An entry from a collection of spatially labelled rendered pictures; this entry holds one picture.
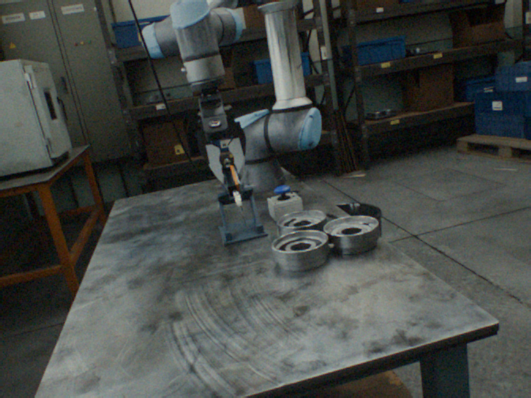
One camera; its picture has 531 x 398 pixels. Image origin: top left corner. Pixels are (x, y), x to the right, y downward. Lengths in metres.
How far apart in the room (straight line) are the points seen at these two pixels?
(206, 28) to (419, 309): 0.62
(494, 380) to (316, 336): 1.29
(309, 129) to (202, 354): 0.80
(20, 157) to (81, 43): 1.86
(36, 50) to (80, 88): 0.48
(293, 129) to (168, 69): 3.61
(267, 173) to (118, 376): 0.87
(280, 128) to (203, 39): 0.49
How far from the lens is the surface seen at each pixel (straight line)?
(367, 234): 0.87
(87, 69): 4.67
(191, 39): 0.94
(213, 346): 0.69
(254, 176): 1.40
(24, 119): 3.02
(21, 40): 4.78
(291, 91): 1.34
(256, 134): 1.38
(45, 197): 2.83
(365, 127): 4.67
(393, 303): 0.72
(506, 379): 1.90
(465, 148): 5.04
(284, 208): 1.11
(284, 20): 1.35
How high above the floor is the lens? 1.16
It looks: 16 degrees down
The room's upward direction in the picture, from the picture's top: 10 degrees counter-clockwise
